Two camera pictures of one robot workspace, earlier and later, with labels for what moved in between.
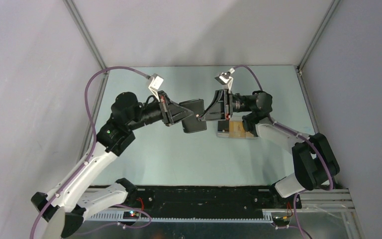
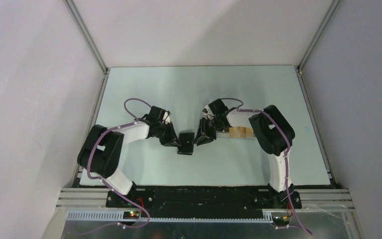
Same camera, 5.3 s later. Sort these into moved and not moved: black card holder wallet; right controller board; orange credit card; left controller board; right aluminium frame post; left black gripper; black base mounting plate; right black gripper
Moved: left black gripper; black card holder wallet; right black gripper
Not moved: right aluminium frame post; black base mounting plate; right controller board; orange credit card; left controller board
